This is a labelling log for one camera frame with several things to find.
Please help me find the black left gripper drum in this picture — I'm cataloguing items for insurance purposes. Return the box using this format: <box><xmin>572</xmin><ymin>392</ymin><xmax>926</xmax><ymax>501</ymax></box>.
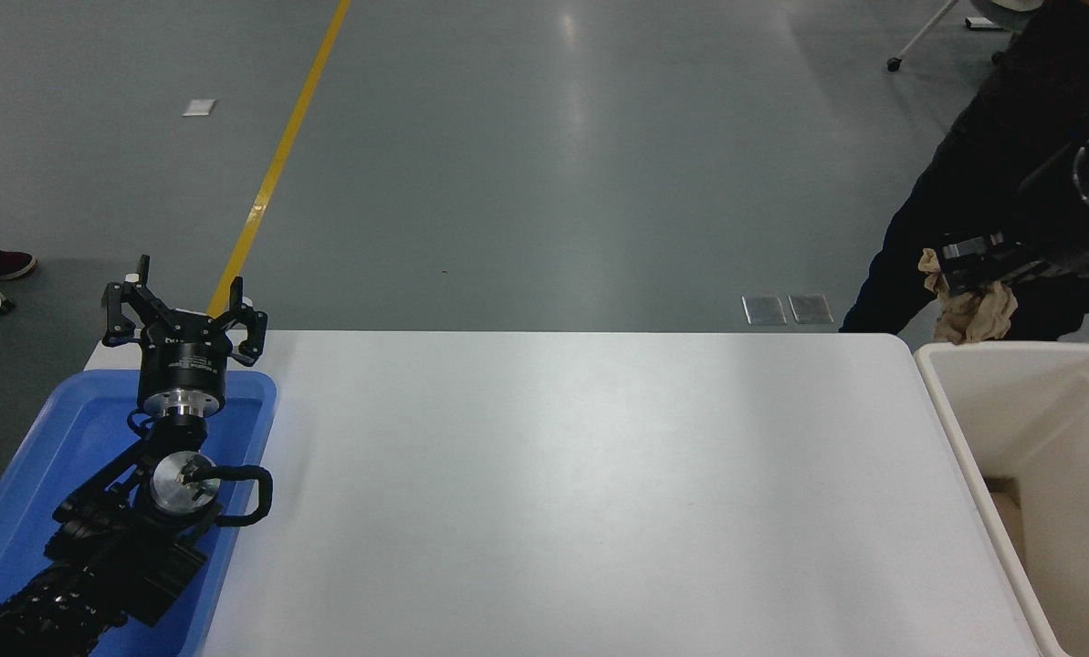
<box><xmin>137</xmin><ymin>314</ymin><xmax>234</xmax><ymax>397</ymax></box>

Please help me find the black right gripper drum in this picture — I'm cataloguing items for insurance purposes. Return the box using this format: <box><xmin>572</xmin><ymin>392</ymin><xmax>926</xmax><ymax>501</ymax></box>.
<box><xmin>999</xmin><ymin>237</ymin><xmax>1056</xmax><ymax>286</ymax></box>

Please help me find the tan paper ball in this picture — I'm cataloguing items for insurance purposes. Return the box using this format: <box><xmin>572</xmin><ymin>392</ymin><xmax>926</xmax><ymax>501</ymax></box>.
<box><xmin>916</xmin><ymin>248</ymin><xmax>1020</xmax><ymax>346</ymax></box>

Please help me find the standing person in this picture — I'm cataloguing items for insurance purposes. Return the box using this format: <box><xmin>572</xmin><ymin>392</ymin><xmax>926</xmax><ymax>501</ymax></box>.
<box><xmin>839</xmin><ymin>0</ymin><xmax>1089</xmax><ymax>344</ymax></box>

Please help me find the blue plastic tray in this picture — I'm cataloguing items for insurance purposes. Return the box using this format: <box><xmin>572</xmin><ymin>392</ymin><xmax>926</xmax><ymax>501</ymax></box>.
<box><xmin>0</xmin><ymin>369</ymin><xmax>278</xmax><ymax>657</ymax></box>

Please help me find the silver floor plate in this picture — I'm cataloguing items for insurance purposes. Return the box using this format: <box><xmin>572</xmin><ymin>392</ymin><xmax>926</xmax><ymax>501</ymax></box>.
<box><xmin>742</xmin><ymin>294</ymin><xmax>788</xmax><ymax>326</ymax></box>
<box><xmin>788</xmin><ymin>292</ymin><xmax>834</xmax><ymax>325</ymax></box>

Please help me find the large pale plastic bin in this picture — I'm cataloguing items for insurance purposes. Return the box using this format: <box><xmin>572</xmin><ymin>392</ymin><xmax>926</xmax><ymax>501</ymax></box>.
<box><xmin>913</xmin><ymin>341</ymin><xmax>1089</xmax><ymax>657</ymax></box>

